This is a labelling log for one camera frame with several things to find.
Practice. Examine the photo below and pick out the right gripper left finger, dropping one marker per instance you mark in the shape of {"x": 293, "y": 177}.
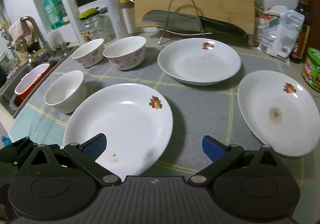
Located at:
{"x": 84, "y": 156}

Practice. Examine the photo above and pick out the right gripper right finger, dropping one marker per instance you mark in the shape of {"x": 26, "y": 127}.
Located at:
{"x": 222, "y": 157}

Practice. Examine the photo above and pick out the plain white bowl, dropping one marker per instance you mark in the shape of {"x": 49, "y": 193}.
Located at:
{"x": 67, "y": 92}

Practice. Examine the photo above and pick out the white plate stained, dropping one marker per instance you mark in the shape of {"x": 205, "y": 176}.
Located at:
{"x": 280, "y": 112}

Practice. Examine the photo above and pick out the floral bowl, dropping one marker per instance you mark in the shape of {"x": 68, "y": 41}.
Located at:
{"x": 89, "y": 54}
{"x": 126, "y": 53}

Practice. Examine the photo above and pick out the grey checked dish mat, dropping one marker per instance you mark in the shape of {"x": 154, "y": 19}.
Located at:
{"x": 197, "y": 111}

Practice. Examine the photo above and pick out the white red colander basket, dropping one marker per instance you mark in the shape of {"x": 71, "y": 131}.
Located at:
{"x": 31, "y": 79}

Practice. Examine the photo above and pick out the steel sink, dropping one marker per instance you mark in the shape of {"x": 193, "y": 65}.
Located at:
{"x": 7, "y": 90}

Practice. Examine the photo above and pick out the steel faucet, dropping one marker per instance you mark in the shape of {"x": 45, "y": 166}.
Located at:
{"x": 47, "y": 49}

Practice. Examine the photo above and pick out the green lidded sauce jar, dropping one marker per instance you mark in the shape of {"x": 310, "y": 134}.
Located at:
{"x": 311, "y": 69}

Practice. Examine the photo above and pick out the dark soy sauce bottle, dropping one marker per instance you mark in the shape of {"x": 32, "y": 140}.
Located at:
{"x": 299, "y": 49}

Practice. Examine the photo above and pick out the glass jar green lid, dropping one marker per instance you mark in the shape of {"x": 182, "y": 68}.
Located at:
{"x": 93, "y": 25}

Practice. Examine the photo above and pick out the white seasoning bag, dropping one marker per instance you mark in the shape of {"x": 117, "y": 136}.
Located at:
{"x": 276, "y": 31}

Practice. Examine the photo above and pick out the black cleaver knife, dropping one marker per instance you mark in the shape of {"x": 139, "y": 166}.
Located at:
{"x": 158, "y": 17}

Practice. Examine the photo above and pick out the short plastic bag roll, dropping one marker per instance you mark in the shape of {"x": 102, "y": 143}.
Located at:
{"x": 72, "y": 12}

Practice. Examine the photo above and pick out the green dish soap bottle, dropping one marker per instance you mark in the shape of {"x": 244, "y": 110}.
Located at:
{"x": 54, "y": 10}

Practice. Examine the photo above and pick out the metal wire rack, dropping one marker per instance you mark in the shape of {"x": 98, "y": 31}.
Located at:
{"x": 196, "y": 18}

